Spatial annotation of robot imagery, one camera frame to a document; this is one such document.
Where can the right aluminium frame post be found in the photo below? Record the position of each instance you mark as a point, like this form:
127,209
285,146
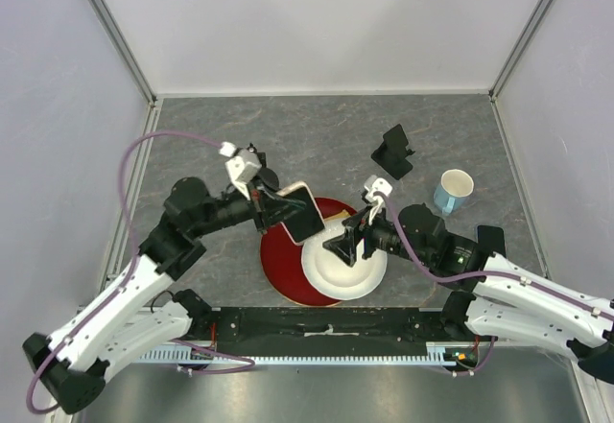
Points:
520,46

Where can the grey slotted cable duct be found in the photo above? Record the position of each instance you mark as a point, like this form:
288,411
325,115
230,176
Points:
430,355

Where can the blue white paper cup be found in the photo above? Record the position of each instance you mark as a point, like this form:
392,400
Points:
454,188

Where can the white paper plate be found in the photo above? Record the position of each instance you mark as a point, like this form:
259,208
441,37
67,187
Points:
330,276

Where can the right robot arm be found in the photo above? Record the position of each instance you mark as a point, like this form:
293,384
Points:
490,296

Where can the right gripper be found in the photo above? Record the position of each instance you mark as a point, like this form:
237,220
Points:
359,226

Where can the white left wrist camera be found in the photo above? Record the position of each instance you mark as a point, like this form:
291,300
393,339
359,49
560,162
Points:
241,166

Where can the left aluminium frame post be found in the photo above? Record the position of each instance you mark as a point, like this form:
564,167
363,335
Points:
121,46

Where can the black clamp phone stand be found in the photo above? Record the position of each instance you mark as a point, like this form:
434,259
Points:
267,175

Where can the yellow sponge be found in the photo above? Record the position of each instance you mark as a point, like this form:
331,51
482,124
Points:
341,215

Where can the aluminium frame post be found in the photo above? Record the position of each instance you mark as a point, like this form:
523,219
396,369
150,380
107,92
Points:
121,46
520,46

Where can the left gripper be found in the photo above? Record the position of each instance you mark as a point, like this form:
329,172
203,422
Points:
270,205

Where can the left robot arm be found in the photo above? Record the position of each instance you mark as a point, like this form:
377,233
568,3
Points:
76,361

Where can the black folding phone stand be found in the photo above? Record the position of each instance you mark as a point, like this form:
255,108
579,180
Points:
392,154

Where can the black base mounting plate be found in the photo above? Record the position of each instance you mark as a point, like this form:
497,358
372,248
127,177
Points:
262,331

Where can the pink case smartphone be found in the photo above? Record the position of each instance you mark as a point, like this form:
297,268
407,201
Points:
304,219

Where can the red round plate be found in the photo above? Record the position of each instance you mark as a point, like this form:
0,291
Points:
281,263

